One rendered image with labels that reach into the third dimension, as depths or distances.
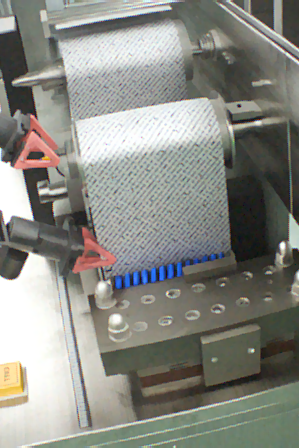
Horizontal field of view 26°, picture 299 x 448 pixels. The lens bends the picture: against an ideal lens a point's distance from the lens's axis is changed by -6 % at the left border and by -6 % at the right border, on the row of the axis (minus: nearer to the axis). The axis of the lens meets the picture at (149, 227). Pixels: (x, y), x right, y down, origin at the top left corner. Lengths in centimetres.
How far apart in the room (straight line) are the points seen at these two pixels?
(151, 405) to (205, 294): 22
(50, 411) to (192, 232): 42
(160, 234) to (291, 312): 28
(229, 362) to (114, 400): 22
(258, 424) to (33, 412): 41
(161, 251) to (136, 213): 9
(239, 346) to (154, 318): 15
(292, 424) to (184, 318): 31
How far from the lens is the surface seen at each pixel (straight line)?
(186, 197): 115
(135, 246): 118
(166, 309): 112
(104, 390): 117
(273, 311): 109
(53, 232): 113
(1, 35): 134
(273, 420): 121
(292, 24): 102
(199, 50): 135
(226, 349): 108
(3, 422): 117
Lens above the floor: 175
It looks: 33 degrees down
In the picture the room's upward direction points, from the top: 9 degrees counter-clockwise
